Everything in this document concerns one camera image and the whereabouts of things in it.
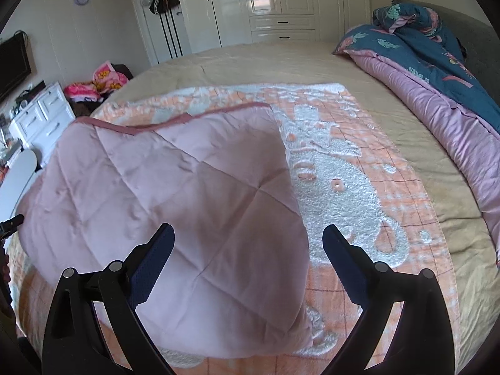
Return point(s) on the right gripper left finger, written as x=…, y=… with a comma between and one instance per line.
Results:
x=73, y=340

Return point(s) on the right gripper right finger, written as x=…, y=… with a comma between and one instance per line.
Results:
x=423, y=340

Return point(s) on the pink quilted jacket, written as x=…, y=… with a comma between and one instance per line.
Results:
x=234, y=285

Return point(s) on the pink yellow clothes pile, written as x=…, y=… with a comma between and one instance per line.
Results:
x=86, y=96

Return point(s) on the white bedroom door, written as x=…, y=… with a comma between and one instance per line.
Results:
x=164, y=35

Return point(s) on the person's left hand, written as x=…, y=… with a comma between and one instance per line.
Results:
x=5, y=278

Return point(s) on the white rounded chair back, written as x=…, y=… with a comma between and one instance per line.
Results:
x=21, y=174

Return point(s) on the white drawer chest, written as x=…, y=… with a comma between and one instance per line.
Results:
x=42, y=122

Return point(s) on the tan bed cover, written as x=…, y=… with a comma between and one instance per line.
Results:
x=297, y=62

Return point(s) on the orange white bear blanket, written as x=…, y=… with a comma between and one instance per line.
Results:
x=351, y=187

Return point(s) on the grey bed headboard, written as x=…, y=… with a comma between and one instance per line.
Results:
x=479, y=40

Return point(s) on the white glossy wardrobe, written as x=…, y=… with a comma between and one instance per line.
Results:
x=222, y=23

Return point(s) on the blue and pink duvet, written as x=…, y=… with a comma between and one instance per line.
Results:
x=408, y=48

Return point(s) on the black wall television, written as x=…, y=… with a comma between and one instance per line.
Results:
x=15, y=65

